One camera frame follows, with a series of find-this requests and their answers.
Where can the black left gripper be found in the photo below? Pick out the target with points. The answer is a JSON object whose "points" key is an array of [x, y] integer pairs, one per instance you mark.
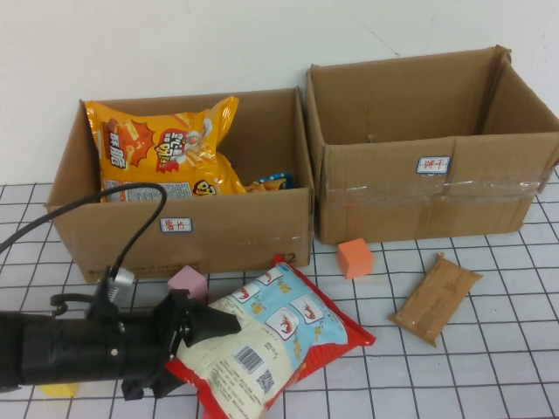
{"points": [[144, 345]]}

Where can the red shrimp chips bag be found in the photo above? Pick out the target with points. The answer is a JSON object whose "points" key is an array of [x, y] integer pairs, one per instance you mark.
{"points": [[279, 340]]}

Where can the brown biscuit packet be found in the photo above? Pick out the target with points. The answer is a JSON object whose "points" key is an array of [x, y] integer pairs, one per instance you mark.
{"points": [[436, 301]]}

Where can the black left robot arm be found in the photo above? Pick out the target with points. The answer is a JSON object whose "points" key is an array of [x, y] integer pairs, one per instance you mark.
{"points": [[57, 349]]}

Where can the small blue snack bag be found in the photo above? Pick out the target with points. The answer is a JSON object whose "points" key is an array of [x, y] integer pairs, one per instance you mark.
{"points": [[273, 181]]}

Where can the orange-yellow snack bag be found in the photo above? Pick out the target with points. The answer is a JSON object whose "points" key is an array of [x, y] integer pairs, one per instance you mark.
{"points": [[148, 148]]}

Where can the pink foam cube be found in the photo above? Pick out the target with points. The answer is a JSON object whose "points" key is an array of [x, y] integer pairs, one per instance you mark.
{"points": [[190, 281]]}

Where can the cardboard box with F2 print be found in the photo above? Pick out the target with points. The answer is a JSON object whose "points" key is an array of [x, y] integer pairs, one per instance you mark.
{"points": [[227, 235]]}

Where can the white label red handwritten characters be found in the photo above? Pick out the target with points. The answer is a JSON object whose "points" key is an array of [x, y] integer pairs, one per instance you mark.
{"points": [[433, 166], [176, 225]]}

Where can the yellow foam cube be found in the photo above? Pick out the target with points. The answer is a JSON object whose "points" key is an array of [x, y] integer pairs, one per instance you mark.
{"points": [[59, 389]]}

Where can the orange foam cube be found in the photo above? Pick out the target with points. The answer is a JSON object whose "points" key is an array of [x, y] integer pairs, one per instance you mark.
{"points": [[356, 259]]}

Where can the taped cardboard box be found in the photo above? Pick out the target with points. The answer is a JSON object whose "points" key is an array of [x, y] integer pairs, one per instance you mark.
{"points": [[393, 205]]}

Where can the left wrist camera silver connector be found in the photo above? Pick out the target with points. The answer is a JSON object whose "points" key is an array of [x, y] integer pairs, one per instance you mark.
{"points": [[111, 292]]}

